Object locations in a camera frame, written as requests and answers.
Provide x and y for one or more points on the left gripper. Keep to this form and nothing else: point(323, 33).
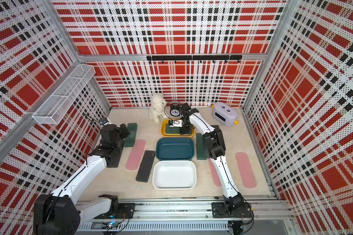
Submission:
point(123, 130)

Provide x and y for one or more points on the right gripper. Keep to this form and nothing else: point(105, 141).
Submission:
point(185, 129)

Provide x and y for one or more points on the green pencil case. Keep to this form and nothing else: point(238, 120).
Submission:
point(200, 149)
point(130, 139)
point(173, 130)

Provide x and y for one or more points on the pink pencil case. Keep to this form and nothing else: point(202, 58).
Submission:
point(136, 155)
point(246, 170)
point(214, 174)

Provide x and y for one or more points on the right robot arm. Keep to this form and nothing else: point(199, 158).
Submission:
point(214, 143)

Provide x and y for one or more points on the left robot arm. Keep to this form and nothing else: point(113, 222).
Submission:
point(57, 213)

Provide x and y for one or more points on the yellow storage tray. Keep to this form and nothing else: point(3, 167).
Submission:
point(178, 128)

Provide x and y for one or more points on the teal storage tray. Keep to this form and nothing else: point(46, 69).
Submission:
point(173, 149)

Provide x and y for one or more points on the white storage tray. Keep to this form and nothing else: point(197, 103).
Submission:
point(174, 175)

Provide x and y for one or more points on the black alarm clock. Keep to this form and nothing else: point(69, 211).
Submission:
point(175, 110)

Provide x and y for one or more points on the white plush dog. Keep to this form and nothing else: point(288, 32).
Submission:
point(157, 108)

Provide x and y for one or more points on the lavender toaster toy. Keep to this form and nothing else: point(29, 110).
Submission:
point(224, 114)

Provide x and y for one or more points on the green circuit board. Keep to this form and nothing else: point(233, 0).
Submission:
point(110, 225)

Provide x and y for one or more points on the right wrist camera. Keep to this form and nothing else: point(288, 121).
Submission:
point(175, 123)

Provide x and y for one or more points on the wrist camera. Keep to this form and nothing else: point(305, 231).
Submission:
point(104, 121)
point(175, 123)

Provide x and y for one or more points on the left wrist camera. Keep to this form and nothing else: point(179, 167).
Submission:
point(104, 121)

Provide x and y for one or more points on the white wire mesh shelf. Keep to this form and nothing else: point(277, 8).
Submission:
point(52, 111)

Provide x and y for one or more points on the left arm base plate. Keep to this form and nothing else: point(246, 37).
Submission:
point(124, 210)

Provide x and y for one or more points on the black hook rail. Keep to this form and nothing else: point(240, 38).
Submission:
point(194, 58)

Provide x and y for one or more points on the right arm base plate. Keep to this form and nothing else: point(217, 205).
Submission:
point(221, 210)

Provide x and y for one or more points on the aluminium rail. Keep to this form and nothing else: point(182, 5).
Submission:
point(199, 209)

